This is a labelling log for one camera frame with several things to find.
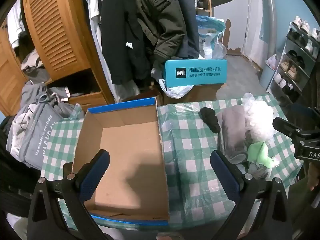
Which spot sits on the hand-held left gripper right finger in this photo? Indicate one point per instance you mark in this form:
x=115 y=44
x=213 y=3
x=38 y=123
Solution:
x=225 y=175

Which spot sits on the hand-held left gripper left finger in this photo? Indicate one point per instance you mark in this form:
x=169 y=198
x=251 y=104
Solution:
x=96 y=175

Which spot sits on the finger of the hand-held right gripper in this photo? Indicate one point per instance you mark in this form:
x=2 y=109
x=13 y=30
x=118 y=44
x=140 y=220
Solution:
x=287 y=127
x=305 y=111

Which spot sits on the white mesh bath sponge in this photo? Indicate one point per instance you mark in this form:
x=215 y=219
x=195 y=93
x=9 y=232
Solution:
x=260 y=122

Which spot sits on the grey sock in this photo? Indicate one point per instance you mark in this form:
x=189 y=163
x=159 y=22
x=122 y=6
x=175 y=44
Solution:
x=258 y=171

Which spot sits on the blue-rimmed cardboard box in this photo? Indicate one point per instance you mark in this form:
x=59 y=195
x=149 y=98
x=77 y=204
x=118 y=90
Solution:
x=125 y=155

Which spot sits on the light green cloth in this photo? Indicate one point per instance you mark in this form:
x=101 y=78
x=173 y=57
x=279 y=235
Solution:
x=260 y=153

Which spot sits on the grey towel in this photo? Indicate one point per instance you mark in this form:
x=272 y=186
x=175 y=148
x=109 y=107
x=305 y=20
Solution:
x=233 y=132

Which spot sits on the black sock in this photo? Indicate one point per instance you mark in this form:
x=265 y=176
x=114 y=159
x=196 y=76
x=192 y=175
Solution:
x=210 y=120

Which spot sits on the person's right hand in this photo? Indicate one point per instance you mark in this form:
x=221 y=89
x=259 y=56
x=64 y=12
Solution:
x=314 y=180

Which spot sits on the metal shoe rack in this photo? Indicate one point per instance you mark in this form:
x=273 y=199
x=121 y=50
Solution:
x=287 y=80

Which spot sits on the green checked tablecloth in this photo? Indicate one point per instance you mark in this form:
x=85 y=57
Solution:
x=195 y=142

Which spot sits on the group of shoes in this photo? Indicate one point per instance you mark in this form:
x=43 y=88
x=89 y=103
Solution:
x=291 y=67

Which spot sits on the small white bin bag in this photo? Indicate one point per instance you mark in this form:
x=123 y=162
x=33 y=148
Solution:
x=272 y=61

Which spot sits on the grey printed laundry bag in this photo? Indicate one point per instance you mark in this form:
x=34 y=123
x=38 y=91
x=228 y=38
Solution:
x=37 y=135

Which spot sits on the wooden wardrobe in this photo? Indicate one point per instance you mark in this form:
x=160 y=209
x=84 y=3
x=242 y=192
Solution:
x=100 y=97

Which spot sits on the grey hoodie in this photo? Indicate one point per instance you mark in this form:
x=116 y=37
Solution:
x=42 y=92

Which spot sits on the white door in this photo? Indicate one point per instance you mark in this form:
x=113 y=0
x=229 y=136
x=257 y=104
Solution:
x=260 y=17

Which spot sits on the teal printed box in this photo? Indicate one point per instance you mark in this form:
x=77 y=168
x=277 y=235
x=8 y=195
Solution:
x=195 y=72

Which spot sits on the blue and white plastic bag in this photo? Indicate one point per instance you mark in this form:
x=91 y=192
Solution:
x=210 y=30

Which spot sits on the grey folded clothes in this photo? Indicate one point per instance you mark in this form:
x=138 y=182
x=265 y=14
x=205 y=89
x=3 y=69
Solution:
x=35 y=65

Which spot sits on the wooden louvered wardrobe door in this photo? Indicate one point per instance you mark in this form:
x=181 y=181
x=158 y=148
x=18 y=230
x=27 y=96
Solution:
x=10 y=80
x=57 y=30

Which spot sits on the dark navy jacket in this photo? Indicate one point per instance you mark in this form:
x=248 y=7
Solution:
x=190 y=25

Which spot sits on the black hanging coat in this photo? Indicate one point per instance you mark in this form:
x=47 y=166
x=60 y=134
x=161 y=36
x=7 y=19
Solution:
x=120 y=30

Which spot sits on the white hanging shirt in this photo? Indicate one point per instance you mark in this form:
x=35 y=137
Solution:
x=93 y=10

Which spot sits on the white garment in wardrobe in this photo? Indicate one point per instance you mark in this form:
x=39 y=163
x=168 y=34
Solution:
x=15 y=25

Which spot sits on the olive green jacket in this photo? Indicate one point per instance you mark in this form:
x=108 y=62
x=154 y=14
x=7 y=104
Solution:
x=160 y=12

